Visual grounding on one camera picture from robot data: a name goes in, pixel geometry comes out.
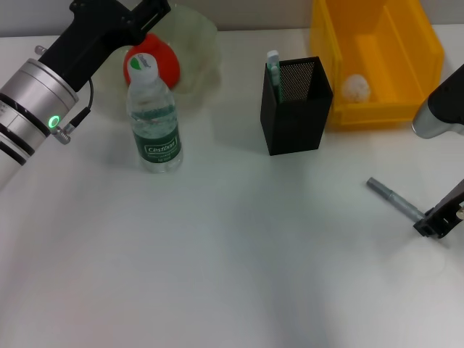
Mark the white paper ball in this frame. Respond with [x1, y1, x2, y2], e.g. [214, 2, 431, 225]
[342, 74, 371, 103]

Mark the yellow plastic bin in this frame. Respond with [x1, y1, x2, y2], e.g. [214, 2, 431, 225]
[308, 0, 446, 131]

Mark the clear green-label water bottle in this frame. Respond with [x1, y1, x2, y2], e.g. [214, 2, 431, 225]
[125, 52, 184, 174]

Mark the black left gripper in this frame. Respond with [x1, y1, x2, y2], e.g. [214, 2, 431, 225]
[38, 0, 172, 94]

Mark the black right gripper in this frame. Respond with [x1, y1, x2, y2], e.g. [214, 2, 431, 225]
[413, 187, 464, 239]

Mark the green glass fruit bowl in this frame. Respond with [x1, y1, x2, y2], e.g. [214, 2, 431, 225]
[83, 3, 223, 115]

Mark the silver marker pen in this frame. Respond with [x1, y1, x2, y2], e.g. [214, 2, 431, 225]
[366, 177, 426, 223]

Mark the black mesh pen holder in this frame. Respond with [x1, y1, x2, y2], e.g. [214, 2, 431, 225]
[260, 56, 334, 157]

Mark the green pen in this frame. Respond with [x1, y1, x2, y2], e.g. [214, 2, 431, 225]
[266, 50, 283, 103]

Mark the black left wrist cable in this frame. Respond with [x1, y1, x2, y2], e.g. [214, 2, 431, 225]
[52, 78, 95, 146]

